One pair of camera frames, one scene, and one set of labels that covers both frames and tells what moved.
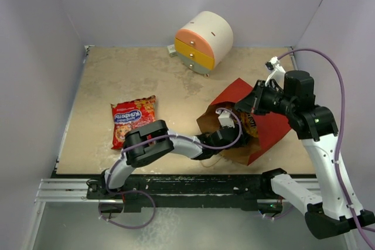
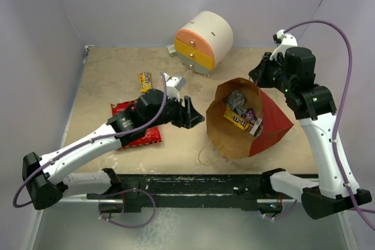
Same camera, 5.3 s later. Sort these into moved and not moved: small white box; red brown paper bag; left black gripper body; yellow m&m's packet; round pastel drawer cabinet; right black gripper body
Moved: left black gripper body; yellow m&m's packet; red brown paper bag; right black gripper body
Not moved: round pastel drawer cabinet; small white box
